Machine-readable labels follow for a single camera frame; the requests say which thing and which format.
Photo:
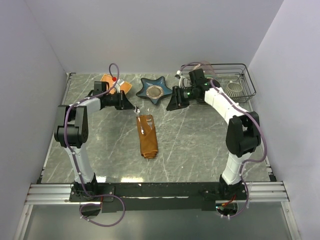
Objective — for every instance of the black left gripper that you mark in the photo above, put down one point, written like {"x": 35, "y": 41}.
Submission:
{"x": 124, "y": 103}

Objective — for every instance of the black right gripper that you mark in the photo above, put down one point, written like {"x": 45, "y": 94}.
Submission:
{"x": 176, "y": 101}

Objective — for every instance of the silver spoon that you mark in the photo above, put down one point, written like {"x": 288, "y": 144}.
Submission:
{"x": 137, "y": 112}

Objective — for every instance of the silver fork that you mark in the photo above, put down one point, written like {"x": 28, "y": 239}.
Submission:
{"x": 149, "y": 120}

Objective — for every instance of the orange cloth napkin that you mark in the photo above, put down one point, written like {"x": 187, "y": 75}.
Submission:
{"x": 148, "y": 142}

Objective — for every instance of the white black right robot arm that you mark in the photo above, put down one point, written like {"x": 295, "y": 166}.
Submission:
{"x": 242, "y": 136}

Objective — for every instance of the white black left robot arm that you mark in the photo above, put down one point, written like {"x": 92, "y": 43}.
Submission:
{"x": 71, "y": 131}

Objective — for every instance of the orange woven triangular tray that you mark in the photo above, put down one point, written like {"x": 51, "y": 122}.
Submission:
{"x": 111, "y": 80}

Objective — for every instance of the blue star-shaped dish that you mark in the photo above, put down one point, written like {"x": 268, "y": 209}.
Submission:
{"x": 154, "y": 89}

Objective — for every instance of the clear glass jar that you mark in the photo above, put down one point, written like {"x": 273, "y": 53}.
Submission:
{"x": 207, "y": 68}

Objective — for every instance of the striped ceramic mug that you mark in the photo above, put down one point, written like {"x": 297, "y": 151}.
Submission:
{"x": 234, "y": 89}

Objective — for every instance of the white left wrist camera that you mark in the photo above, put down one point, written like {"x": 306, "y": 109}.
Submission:
{"x": 119, "y": 85}

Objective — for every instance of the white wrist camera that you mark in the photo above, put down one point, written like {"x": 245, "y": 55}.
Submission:
{"x": 181, "y": 78}
{"x": 119, "y": 85}

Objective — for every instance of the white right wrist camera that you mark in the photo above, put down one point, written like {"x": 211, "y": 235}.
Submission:
{"x": 181, "y": 78}

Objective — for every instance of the black wire dish rack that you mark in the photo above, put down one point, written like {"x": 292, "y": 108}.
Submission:
{"x": 234, "y": 78}

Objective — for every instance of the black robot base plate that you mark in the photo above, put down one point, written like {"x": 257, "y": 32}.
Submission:
{"x": 151, "y": 196}

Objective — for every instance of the aluminium frame rail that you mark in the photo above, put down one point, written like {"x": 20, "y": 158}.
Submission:
{"x": 59, "y": 194}

